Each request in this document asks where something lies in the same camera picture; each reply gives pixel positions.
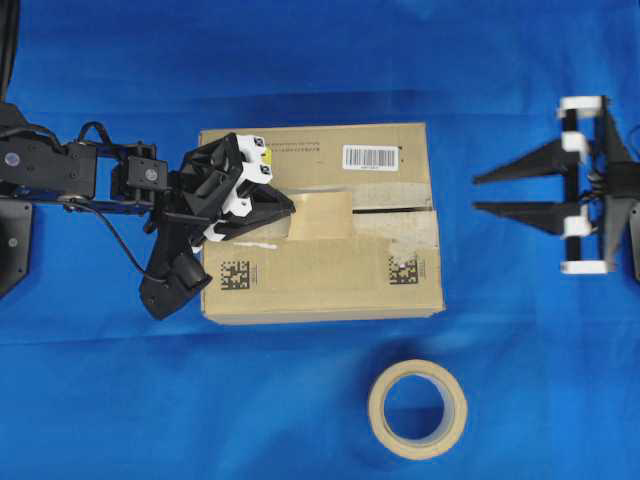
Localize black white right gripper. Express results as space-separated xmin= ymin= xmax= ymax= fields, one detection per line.
xmin=473 ymin=96 xmax=639 ymax=275

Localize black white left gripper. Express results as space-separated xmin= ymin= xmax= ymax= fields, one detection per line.
xmin=174 ymin=133 xmax=295 ymax=245

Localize beige tape strip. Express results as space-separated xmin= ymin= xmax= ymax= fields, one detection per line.
xmin=271 ymin=191 xmax=353 ymax=241

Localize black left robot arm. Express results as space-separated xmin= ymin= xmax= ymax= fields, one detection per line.
xmin=1 ymin=102 xmax=295 ymax=317

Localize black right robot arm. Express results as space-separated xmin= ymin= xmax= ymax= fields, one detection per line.
xmin=473 ymin=96 xmax=639 ymax=276

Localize brown cardboard box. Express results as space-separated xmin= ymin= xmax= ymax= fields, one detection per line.
xmin=201 ymin=123 xmax=445 ymax=325

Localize beige masking tape roll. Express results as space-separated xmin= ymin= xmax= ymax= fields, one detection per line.
xmin=367 ymin=359 xmax=469 ymax=461

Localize blue table cloth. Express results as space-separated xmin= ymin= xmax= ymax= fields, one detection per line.
xmin=1 ymin=1 xmax=639 ymax=479

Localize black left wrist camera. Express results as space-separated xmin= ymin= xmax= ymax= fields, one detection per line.
xmin=139 ymin=220 xmax=212 ymax=320

